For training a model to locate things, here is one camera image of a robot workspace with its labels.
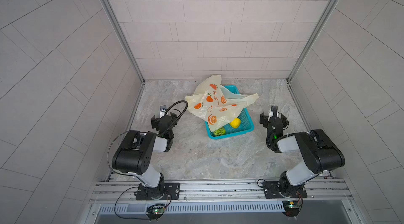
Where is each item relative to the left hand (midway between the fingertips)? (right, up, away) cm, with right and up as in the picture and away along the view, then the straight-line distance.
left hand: (166, 110), depth 93 cm
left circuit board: (+3, -38, -29) cm, 48 cm away
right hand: (+63, -1, 0) cm, 63 cm away
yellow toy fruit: (+40, -7, -4) cm, 41 cm away
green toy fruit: (+31, -11, -8) cm, 34 cm away
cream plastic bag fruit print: (+29, +4, -9) cm, 31 cm away
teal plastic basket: (+46, -8, -6) cm, 47 cm away
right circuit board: (+61, -39, -25) cm, 77 cm away
